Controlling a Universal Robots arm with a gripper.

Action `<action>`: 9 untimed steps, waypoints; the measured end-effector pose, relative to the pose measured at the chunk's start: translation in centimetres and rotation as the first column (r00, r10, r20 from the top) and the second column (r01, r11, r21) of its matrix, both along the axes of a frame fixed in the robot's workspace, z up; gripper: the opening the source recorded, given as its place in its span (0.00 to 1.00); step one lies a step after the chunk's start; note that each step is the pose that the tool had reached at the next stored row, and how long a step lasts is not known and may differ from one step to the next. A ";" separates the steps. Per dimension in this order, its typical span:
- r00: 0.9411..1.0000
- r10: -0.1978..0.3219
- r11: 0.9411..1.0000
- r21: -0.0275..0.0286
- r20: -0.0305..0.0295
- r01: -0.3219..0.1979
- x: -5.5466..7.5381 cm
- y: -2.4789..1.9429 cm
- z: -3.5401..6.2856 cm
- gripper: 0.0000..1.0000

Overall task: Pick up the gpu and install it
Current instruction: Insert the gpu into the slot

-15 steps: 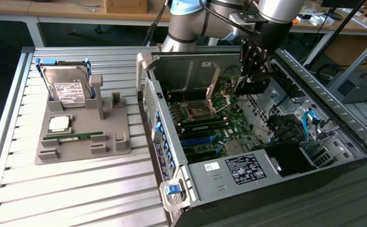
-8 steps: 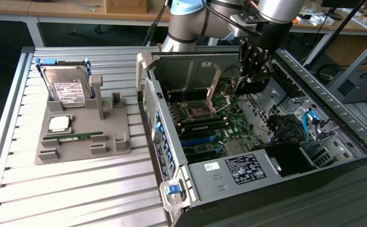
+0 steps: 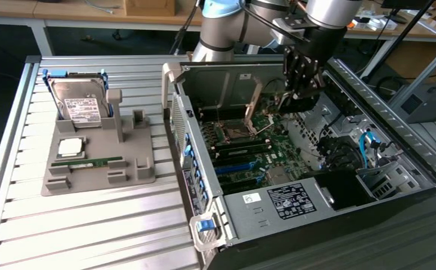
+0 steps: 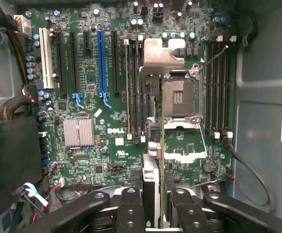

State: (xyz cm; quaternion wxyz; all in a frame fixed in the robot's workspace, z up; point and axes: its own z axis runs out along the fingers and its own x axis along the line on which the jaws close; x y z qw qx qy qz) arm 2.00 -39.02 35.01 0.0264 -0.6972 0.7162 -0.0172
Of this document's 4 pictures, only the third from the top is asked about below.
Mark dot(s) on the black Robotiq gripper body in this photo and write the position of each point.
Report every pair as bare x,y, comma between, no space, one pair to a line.
324,45

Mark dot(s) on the black graphics card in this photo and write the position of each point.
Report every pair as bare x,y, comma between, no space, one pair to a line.
296,105

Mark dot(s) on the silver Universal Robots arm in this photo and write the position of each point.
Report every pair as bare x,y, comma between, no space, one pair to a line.
218,31

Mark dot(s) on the small orange box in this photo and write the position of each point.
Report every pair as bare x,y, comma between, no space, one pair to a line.
352,25

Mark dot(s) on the small white box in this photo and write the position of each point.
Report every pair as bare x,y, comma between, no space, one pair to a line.
387,25

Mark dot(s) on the perforated metal drive cage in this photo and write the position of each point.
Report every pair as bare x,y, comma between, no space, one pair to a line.
306,132

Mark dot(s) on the wooden desk with grey legs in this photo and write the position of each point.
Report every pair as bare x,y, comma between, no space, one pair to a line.
71,14
408,33

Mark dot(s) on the copper socket cover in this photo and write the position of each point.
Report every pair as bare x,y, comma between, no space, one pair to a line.
252,130

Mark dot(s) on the black slanted pole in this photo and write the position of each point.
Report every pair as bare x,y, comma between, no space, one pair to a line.
408,25

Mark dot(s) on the black monitor with stand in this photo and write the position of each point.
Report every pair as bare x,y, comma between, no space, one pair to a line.
398,3

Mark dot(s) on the green motherboard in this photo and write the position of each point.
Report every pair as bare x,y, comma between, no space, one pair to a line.
278,146

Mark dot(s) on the CPU socket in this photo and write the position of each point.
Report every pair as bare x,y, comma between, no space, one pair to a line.
236,131

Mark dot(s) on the black labelled RAM stick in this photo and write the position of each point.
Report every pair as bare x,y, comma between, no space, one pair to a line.
240,152

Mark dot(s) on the grey computer tower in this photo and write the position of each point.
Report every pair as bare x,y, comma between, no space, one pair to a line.
431,104

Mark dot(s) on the grey chipset heatsink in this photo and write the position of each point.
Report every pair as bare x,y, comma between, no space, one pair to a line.
279,175

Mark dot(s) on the blue expansion slot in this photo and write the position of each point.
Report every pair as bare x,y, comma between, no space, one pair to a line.
232,168

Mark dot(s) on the grey disk bay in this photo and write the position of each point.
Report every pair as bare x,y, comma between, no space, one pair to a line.
387,180

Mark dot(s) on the closed brown cardboard box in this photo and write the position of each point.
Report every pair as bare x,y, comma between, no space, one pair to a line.
146,7

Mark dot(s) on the grey power supply unit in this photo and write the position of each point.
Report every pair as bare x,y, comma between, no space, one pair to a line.
247,222

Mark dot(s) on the hard disk with blue carrier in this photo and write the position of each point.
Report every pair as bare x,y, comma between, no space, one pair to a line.
79,92

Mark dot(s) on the open black PC case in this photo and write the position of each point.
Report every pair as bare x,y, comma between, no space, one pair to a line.
278,242

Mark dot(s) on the green RAM stick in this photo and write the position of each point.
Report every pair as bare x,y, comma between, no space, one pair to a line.
90,162

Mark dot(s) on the silver CPU chip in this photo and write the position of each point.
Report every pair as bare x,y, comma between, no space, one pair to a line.
71,147

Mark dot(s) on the grey plastic parts rack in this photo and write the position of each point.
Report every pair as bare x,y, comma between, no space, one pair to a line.
90,182

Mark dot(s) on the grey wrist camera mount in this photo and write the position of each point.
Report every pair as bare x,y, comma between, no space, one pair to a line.
288,24

